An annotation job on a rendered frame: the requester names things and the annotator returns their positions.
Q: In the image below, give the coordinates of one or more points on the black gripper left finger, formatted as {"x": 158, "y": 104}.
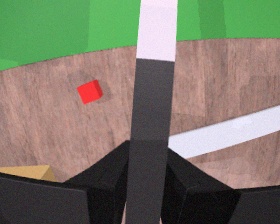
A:
{"x": 95, "y": 196}

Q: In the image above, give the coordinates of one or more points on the green flat mat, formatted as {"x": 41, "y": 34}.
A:
{"x": 37, "y": 30}

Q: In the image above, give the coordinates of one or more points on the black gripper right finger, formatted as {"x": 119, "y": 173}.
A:
{"x": 193, "y": 197}

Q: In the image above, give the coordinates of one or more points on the white flat bar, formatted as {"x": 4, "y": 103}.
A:
{"x": 192, "y": 144}

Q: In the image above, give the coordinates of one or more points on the small red cube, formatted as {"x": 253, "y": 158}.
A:
{"x": 90, "y": 91}

